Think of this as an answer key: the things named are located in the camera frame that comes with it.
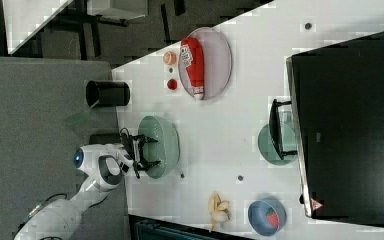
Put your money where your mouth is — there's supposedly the peeled banana toy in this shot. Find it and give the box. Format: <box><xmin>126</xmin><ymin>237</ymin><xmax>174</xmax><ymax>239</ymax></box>
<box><xmin>208</xmin><ymin>192</ymin><xmax>230</xmax><ymax>232</ymax></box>

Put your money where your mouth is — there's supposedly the blue bowl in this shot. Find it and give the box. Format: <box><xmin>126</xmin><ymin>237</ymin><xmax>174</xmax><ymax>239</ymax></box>
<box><xmin>248</xmin><ymin>198</ymin><xmax>287</xmax><ymax>237</ymax></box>

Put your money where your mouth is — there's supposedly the red strawberry toy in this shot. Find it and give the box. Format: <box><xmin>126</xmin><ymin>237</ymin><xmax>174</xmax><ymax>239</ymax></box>
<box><xmin>167</xmin><ymin>79</ymin><xmax>178</xmax><ymax>90</ymax></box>

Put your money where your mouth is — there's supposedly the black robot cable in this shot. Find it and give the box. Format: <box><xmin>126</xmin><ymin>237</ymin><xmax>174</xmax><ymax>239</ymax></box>
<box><xmin>118</xmin><ymin>126</ymin><xmax>132</xmax><ymax>143</ymax></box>

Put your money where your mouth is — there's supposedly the strawberry in blue bowl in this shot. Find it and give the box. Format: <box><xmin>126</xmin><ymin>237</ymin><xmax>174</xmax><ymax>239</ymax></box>
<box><xmin>265</xmin><ymin>208</ymin><xmax>279</xmax><ymax>229</ymax></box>

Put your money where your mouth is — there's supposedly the grey round plate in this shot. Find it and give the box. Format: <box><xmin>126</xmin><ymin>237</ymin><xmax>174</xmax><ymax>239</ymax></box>
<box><xmin>178</xmin><ymin>27</ymin><xmax>232</xmax><ymax>100</ymax></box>

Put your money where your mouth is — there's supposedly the red ketchup bottle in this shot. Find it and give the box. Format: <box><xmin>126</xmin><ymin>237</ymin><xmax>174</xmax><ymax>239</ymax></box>
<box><xmin>180</xmin><ymin>37</ymin><xmax>204</xmax><ymax>100</ymax></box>

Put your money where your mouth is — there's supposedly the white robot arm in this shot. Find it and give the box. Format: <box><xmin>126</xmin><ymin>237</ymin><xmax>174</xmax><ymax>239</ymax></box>
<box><xmin>13</xmin><ymin>133</ymin><xmax>159</xmax><ymax>240</ymax></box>

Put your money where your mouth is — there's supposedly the black silver toaster oven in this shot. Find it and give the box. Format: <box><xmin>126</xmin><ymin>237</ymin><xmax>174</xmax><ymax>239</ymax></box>
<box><xmin>269</xmin><ymin>31</ymin><xmax>384</xmax><ymax>227</ymax></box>

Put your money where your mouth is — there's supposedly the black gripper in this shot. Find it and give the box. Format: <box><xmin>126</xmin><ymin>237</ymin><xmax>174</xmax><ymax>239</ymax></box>
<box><xmin>121</xmin><ymin>133</ymin><xmax>160</xmax><ymax>178</ymax></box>

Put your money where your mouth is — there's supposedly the mint green strainer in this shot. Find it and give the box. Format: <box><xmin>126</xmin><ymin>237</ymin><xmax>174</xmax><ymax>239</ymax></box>
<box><xmin>138</xmin><ymin>116</ymin><xmax>180</xmax><ymax>179</ymax></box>

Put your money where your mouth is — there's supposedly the mint green cup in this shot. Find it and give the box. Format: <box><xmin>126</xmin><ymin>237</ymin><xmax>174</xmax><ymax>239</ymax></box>
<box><xmin>258</xmin><ymin>111</ymin><xmax>297</xmax><ymax>166</ymax></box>

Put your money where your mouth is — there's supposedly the orange slice toy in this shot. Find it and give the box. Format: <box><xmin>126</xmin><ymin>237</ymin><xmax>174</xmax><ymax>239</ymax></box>
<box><xmin>163</xmin><ymin>51</ymin><xmax>177</xmax><ymax>65</ymax></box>

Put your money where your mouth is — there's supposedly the black pot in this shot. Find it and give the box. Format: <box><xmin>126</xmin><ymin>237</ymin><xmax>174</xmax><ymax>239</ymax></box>
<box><xmin>85</xmin><ymin>81</ymin><xmax>130</xmax><ymax>107</ymax></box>

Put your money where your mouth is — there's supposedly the green spatula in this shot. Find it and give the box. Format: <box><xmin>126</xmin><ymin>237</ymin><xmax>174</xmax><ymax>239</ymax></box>
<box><xmin>64</xmin><ymin>101</ymin><xmax>99</xmax><ymax>126</ymax></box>

